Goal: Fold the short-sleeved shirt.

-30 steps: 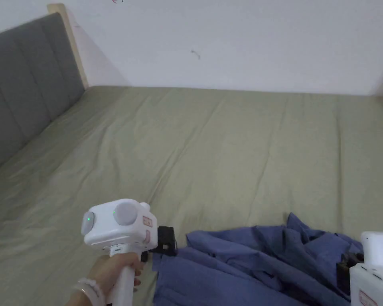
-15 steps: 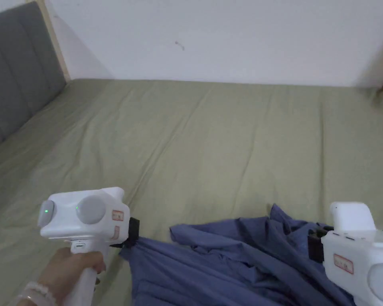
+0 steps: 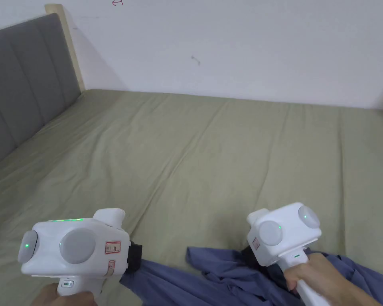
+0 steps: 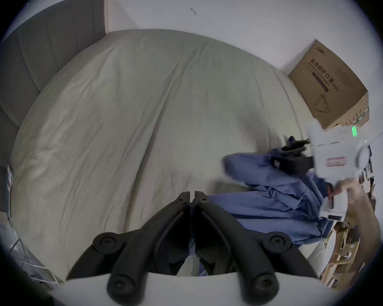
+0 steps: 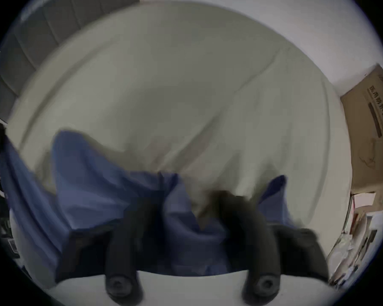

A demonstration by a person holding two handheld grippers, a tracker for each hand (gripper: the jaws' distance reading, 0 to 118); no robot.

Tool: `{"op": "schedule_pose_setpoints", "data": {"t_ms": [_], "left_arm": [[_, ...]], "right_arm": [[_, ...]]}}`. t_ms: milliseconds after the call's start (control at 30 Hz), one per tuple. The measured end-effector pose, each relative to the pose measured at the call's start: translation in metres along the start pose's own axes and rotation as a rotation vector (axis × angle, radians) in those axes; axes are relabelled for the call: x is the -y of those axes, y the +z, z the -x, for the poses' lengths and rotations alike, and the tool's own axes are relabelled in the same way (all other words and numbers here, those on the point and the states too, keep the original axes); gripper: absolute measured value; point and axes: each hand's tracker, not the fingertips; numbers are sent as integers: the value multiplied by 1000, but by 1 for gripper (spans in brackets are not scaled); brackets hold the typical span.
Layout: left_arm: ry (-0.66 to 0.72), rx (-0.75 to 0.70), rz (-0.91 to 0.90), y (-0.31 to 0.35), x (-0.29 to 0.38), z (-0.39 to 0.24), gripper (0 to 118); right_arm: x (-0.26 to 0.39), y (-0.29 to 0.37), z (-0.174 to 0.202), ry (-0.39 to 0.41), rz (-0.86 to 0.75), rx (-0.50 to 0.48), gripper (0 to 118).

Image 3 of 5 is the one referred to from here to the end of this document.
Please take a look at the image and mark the bed with pale green sheet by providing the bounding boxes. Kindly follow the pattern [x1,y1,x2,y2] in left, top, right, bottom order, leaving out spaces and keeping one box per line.
[0,89,383,306]

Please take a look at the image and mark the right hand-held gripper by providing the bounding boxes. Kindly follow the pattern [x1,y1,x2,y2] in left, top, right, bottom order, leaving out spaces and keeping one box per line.
[241,202,334,306]

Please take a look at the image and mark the grey padded headboard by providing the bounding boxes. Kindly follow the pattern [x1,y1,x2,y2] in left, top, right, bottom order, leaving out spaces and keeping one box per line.
[0,4,85,173]

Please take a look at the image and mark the person's right hand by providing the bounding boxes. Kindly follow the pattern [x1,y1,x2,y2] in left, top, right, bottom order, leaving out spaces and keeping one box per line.
[283,248,371,306]

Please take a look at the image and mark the person's left hand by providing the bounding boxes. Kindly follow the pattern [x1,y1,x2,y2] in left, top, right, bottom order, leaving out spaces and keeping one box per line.
[30,282,99,306]

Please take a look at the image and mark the dark blue shirt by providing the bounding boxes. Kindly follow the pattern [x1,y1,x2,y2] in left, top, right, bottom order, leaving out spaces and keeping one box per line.
[118,246,383,306]

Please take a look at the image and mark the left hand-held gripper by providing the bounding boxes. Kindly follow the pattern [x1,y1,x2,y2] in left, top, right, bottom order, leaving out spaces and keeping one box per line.
[17,208,143,297]

